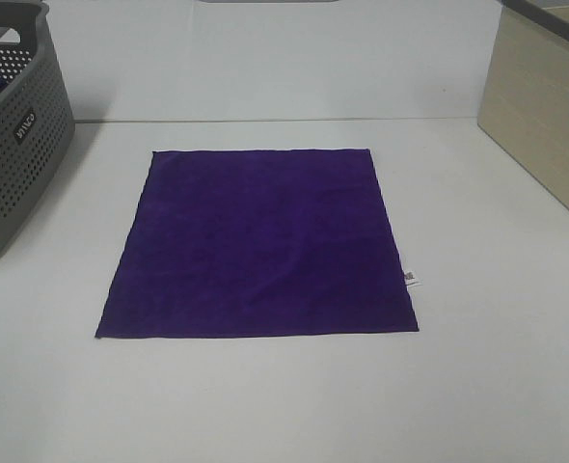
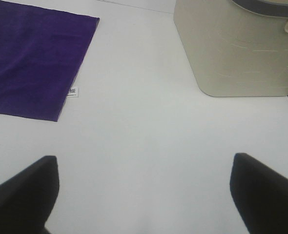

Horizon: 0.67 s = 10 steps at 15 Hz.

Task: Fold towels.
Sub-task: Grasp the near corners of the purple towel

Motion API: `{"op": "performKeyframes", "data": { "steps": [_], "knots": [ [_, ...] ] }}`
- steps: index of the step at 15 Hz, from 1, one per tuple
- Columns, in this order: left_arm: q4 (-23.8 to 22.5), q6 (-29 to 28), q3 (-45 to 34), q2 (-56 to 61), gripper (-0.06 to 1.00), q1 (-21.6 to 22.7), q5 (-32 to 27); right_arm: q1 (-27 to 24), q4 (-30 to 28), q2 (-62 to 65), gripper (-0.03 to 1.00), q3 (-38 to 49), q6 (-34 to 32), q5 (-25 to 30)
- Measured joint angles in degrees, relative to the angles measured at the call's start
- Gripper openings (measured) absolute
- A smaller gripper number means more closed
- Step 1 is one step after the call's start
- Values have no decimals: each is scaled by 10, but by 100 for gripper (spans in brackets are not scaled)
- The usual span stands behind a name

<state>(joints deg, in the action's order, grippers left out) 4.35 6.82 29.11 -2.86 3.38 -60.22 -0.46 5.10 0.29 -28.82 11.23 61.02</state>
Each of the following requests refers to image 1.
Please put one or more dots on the grey perforated plastic basket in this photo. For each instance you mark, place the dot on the grey perforated plastic basket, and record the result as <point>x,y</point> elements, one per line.
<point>36,121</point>

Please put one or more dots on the beige storage box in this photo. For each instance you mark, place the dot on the beige storage box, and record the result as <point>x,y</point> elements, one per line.
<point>525,103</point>

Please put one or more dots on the purple towel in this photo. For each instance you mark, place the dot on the purple towel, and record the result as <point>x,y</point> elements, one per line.
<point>229,244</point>

